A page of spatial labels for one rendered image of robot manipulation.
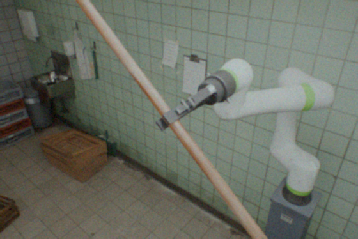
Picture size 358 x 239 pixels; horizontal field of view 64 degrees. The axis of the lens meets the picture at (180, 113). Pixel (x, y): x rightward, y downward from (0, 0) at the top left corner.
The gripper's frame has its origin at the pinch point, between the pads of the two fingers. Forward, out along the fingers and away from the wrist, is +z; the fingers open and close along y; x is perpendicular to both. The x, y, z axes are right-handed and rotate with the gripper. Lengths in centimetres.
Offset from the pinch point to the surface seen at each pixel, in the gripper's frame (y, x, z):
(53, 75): 291, 167, -128
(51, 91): 267, 135, -101
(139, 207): 227, -36, -87
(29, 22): 252, 226, -124
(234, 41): 48, 26, -129
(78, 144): 288, 66, -99
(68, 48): 217, 156, -125
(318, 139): 44, -60, -126
